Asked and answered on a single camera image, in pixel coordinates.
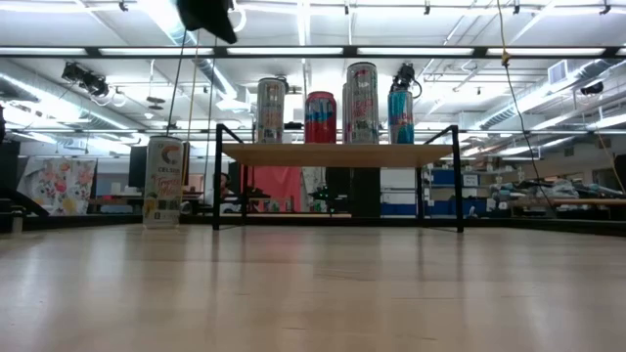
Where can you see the black overhead frame beam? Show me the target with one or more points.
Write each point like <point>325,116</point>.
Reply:
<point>220,52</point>

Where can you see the silver Celsius can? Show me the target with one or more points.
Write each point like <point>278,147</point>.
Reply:
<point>270,112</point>

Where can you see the Celsius Tropical Vibe can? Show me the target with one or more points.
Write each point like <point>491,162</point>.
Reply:
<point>163,186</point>

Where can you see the black ceiling camera cluster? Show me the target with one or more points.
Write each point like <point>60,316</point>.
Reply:
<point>93,85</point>

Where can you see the wooden shelf black metal legs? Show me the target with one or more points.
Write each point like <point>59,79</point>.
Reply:
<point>337,155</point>

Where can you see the blue storage bins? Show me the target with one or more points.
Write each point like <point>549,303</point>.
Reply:
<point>445,177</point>

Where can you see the black cabinet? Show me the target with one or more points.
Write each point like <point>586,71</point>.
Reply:
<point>364,193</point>

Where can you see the cluttered wooden workbench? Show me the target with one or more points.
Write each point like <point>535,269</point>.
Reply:
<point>552,201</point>

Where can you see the person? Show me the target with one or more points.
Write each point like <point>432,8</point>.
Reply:
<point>224,182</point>

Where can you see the red Fanta can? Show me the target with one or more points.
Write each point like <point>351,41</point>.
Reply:
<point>320,119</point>

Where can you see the blue Red Bull can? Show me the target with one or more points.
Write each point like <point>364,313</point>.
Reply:
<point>401,119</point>

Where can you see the floral cloth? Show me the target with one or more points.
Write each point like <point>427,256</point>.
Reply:
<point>58,186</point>

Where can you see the red cloth panel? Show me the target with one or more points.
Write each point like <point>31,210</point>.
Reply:
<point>281,186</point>

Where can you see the black ceiling dome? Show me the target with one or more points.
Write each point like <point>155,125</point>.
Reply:
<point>593,89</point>

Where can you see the black monitor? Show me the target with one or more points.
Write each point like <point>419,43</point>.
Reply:
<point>137,166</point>

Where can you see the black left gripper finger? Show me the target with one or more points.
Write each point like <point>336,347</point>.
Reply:
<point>208,17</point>

